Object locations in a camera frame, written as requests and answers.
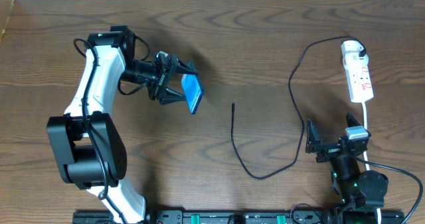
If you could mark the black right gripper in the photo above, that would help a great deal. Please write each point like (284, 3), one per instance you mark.
(332, 150)

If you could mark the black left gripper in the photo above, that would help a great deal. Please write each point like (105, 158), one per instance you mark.
(161, 79)

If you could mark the blue Galaxy smartphone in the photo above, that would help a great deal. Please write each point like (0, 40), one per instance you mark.
(193, 91)

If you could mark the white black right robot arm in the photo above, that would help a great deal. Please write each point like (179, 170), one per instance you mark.
(362, 192)

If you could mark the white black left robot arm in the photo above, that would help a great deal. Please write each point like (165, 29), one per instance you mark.
(87, 147)

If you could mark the white USB charger plug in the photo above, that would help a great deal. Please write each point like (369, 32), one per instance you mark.
(353, 46)

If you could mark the white power strip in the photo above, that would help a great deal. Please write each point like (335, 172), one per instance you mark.
(358, 77)

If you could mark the brown cardboard side panel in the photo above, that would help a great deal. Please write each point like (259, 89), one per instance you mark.
(6, 7)

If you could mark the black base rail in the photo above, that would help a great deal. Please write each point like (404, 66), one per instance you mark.
(181, 217)

